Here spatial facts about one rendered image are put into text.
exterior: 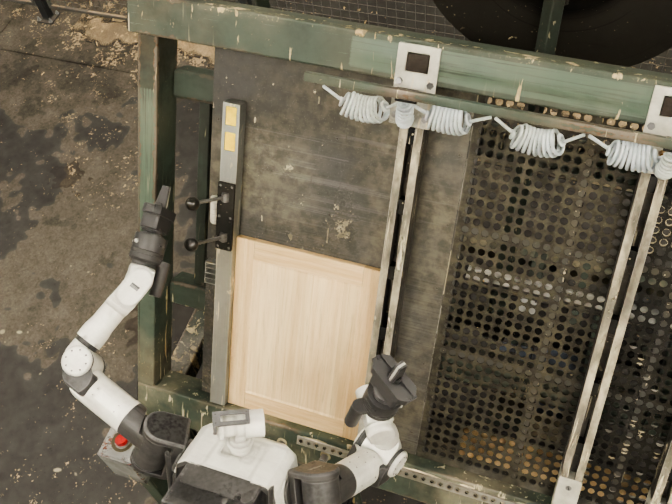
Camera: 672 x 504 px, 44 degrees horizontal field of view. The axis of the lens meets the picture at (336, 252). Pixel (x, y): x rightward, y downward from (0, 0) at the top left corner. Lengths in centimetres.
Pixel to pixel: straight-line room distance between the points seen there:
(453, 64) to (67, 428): 249
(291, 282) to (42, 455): 178
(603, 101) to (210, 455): 121
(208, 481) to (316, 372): 58
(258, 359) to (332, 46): 99
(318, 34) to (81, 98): 309
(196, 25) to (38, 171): 266
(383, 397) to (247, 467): 39
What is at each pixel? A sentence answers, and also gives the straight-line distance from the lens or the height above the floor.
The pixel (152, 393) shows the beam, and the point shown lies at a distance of 275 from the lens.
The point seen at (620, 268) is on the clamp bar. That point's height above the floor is 155.
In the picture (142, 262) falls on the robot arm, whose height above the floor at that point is 149.
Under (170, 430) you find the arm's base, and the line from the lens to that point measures 215.
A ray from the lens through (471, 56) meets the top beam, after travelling 195.
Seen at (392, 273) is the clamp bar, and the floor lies 142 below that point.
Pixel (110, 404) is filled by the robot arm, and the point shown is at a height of 139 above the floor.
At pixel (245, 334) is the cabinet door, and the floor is 111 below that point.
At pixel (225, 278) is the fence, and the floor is 127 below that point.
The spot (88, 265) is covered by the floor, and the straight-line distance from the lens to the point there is 423.
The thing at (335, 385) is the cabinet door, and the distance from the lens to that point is 247.
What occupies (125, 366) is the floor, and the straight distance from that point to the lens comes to 387.
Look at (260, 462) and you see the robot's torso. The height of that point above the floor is 135.
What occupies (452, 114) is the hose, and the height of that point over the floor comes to 190.
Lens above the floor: 326
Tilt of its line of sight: 55 degrees down
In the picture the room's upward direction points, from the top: 10 degrees counter-clockwise
